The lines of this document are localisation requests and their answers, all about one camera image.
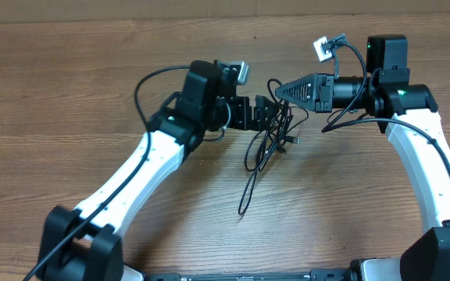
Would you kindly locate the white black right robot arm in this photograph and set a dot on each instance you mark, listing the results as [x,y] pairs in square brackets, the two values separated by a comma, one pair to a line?
[408,116]

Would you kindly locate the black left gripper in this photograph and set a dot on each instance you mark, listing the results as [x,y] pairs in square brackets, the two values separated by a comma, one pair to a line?
[260,122]

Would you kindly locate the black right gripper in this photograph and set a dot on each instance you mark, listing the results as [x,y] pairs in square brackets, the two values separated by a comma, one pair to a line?
[315,93]

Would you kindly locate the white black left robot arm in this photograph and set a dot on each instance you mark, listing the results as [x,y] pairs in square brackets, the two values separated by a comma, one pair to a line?
[86,243]

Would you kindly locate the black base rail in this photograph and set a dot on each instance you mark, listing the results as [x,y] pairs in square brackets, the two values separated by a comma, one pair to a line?
[312,275]

